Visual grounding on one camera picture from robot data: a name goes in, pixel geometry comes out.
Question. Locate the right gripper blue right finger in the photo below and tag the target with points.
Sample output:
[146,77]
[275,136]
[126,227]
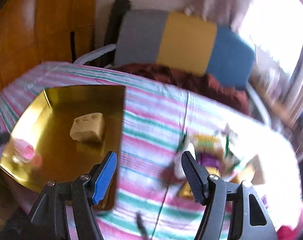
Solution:
[196,177]

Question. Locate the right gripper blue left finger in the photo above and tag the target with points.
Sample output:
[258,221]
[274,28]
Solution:
[101,177]

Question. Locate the pink hair roller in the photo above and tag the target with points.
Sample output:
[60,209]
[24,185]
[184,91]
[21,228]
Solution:
[23,151]

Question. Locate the yellow sponge block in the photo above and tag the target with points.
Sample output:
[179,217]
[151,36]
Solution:
[88,128]

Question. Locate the pile of mixed items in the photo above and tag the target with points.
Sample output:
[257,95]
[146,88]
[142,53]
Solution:
[229,154]

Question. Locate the striped pink green bedsheet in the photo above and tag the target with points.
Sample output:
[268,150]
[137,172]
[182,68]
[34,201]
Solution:
[155,117]

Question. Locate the gold metal tray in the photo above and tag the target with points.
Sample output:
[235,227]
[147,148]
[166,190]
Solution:
[46,124]

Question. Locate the dark red blanket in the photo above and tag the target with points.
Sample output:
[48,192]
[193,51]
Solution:
[206,85]

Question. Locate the wooden wardrobe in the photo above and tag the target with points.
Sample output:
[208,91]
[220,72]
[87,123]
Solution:
[35,31]

